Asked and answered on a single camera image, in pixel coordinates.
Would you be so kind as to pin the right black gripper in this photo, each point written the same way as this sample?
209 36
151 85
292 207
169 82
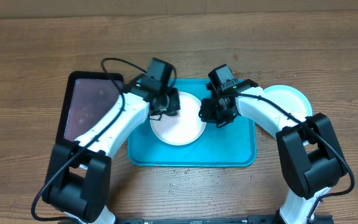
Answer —
209 116

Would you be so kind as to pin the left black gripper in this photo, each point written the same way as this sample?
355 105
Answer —
174 104

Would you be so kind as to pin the white plate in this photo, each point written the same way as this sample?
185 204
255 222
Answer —
183 128

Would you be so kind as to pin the light blue plate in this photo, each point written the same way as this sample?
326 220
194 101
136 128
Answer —
290 98

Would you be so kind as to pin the green and pink sponge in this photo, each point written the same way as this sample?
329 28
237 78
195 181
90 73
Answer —
172 113

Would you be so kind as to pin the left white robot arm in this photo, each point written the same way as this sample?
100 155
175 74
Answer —
77 181

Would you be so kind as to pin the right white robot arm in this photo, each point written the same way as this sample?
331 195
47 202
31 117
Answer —
310 155

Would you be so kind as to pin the teal plastic serving tray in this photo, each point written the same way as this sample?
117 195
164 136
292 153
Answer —
231 146

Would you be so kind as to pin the black tray with water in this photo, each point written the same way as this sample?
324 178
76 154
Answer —
88 97

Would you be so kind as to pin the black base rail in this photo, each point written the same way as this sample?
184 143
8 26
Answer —
194 221

